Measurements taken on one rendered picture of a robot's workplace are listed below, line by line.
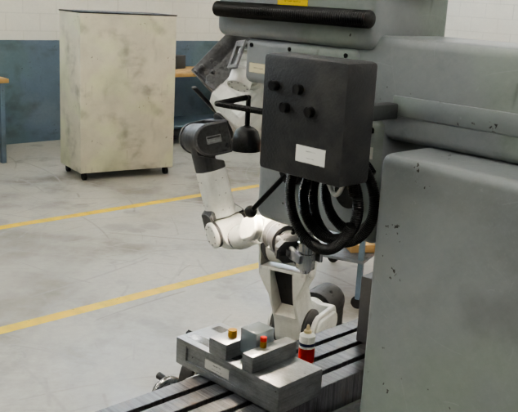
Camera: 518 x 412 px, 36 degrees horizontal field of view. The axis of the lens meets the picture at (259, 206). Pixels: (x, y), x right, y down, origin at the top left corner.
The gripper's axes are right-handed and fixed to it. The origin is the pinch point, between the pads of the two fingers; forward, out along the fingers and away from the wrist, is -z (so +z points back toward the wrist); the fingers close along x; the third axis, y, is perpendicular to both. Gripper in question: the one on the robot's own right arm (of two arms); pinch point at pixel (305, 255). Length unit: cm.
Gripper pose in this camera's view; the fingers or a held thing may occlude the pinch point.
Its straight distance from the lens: 196.8
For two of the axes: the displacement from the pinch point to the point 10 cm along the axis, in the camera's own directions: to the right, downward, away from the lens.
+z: -3.7, -2.6, 8.9
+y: -0.5, 9.6, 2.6
